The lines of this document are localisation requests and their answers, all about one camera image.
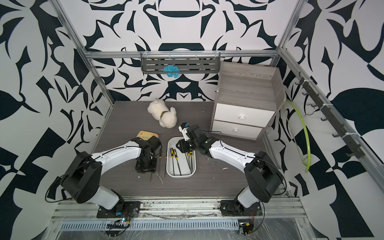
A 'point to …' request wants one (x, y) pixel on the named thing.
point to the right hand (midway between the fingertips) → (178, 142)
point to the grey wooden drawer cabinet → (248, 98)
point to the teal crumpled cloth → (172, 68)
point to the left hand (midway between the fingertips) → (151, 168)
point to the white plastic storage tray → (179, 164)
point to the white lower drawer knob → (236, 130)
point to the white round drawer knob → (242, 117)
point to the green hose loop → (308, 165)
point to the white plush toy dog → (160, 111)
